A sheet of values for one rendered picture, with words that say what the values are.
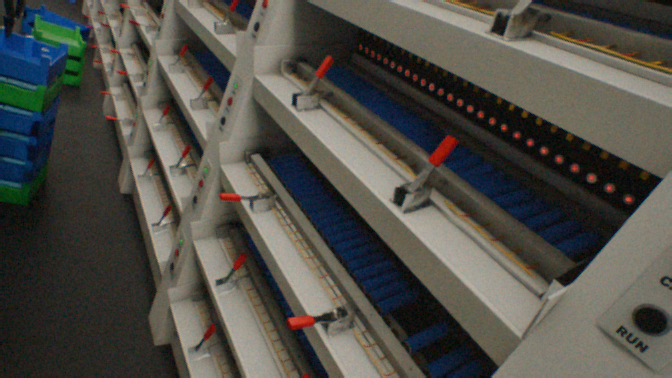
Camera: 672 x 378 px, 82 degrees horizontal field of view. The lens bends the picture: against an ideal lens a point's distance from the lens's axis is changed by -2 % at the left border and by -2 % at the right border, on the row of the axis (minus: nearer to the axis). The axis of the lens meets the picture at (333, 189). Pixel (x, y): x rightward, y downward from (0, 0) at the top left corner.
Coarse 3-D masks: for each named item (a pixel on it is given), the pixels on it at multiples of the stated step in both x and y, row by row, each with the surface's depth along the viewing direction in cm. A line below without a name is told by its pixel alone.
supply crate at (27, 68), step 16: (16, 48) 115; (32, 48) 116; (48, 48) 118; (64, 48) 117; (0, 64) 100; (16, 64) 101; (32, 64) 102; (48, 64) 103; (64, 64) 120; (32, 80) 104; (48, 80) 107
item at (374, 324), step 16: (256, 160) 77; (272, 176) 74; (288, 208) 66; (288, 224) 65; (304, 224) 64; (304, 240) 63; (320, 240) 61; (304, 256) 60; (320, 256) 59; (336, 272) 56; (352, 288) 54; (336, 304) 53; (352, 304) 53; (368, 304) 52; (368, 320) 50; (384, 336) 48; (368, 352) 48; (384, 352) 48; (400, 352) 47; (400, 368) 45; (416, 368) 45
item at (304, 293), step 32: (224, 160) 79; (256, 192) 73; (256, 224) 66; (288, 256) 61; (288, 288) 57; (320, 288) 56; (416, 288) 58; (320, 352) 51; (352, 352) 49; (416, 352) 50
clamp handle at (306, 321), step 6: (336, 312) 49; (288, 318) 46; (294, 318) 46; (300, 318) 47; (306, 318) 47; (312, 318) 48; (318, 318) 49; (324, 318) 49; (330, 318) 49; (336, 318) 50; (288, 324) 46; (294, 324) 46; (300, 324) 46; (306, 324) 47; (312, 324) 47
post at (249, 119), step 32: (288, 0) 68; (288, 32) 71; (320, 32) 74; (352, 32) 77; (224, 96) 81; (256, 128) 79; (192, 192) 89; (224, 192) 84; (192, 256) 89; (160, 288) 100; (160, 320) 97
